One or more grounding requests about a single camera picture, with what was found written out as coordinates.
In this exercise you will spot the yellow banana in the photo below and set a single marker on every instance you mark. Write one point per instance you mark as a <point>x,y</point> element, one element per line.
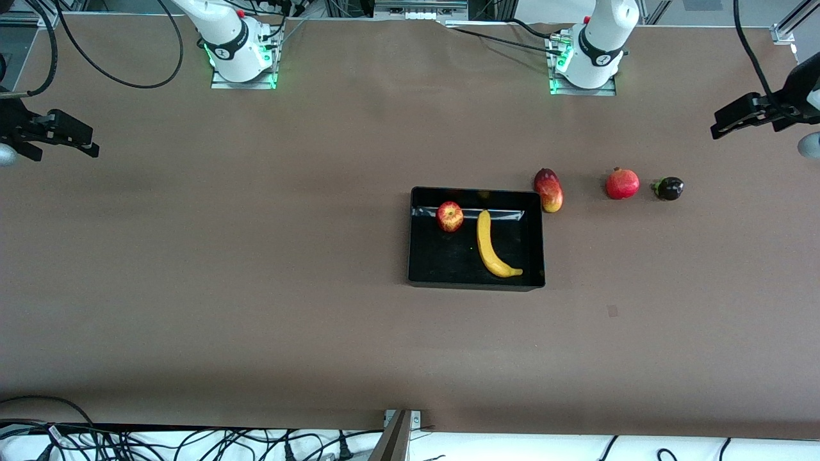
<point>487,250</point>

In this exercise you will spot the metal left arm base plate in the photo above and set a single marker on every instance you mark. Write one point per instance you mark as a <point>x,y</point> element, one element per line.
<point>602,91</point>

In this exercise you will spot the brown paper table cover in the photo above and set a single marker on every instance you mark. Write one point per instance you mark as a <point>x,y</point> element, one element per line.
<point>256,320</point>

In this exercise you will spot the aluminium frame corner profile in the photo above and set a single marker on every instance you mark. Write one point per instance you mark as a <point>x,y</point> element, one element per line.
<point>783,32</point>

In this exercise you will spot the silver metal bracket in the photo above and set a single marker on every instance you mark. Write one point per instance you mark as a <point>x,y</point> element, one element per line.
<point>416,419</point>

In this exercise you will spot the red yellow apple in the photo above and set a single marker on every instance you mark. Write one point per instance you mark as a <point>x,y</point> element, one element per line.
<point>450,216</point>

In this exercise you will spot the red yellow mango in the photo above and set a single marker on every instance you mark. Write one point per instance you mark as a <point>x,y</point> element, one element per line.
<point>548,191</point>

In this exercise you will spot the white power strip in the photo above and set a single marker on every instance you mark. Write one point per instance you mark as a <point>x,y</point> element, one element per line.
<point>419,13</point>

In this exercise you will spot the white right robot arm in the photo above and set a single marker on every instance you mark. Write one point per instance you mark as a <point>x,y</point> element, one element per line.
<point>230,38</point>

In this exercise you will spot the grey metal beam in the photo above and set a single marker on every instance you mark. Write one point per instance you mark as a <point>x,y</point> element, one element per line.
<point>391,445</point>

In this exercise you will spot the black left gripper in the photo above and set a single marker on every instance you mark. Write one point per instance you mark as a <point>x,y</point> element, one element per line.
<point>796,91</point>

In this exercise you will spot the black rectangular plastic box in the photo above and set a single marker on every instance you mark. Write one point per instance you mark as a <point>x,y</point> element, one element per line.
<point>448,256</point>

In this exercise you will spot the dark purple eggplant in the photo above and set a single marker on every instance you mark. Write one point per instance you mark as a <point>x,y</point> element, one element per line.
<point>670,189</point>

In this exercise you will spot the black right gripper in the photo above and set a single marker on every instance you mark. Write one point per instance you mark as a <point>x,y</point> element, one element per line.
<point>11,120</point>

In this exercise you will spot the red pomegranate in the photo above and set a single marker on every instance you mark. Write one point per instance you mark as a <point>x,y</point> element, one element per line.
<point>622,184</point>

